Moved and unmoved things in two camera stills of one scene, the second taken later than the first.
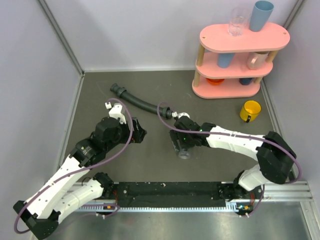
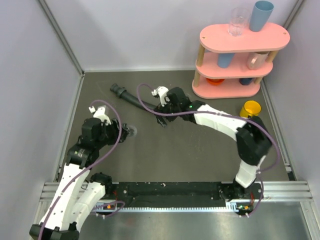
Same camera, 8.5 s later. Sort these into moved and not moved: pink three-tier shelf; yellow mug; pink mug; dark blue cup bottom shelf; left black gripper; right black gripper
Moved: left black gripper; right black gripper
Not moved: pink mug; dark blue cup bottom shelf; yellow mug; pink three-tier shelf
